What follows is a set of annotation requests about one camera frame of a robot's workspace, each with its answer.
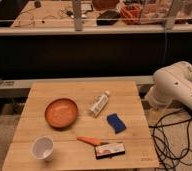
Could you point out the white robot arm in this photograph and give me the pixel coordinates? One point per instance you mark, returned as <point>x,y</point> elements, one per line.
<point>173,82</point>

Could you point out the orange ceramic bowl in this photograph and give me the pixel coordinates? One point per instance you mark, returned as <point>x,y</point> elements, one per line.
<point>61,113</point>

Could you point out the white tube bottle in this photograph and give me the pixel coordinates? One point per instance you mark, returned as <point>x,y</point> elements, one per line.
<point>99,103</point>

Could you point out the blue sponge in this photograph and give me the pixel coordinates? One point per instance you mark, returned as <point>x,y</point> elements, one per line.
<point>116,123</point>

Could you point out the black object on bench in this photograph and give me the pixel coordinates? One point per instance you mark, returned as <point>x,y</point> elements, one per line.
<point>108,17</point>

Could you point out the white paper cup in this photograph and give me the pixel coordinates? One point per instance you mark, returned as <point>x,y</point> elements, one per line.
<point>42,148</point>

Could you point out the orange basket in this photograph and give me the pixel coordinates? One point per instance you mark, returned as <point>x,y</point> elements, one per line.
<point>131,14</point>

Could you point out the orange handled knife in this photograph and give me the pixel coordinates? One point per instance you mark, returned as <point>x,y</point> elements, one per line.
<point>91,141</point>

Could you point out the metal post left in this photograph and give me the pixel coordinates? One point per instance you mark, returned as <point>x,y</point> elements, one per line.
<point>77,14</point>

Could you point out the metal post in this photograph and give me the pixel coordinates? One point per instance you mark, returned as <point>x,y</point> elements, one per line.
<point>77,14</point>
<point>173,11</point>

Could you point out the metal post right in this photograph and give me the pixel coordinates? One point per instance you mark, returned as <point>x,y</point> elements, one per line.
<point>173,11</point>

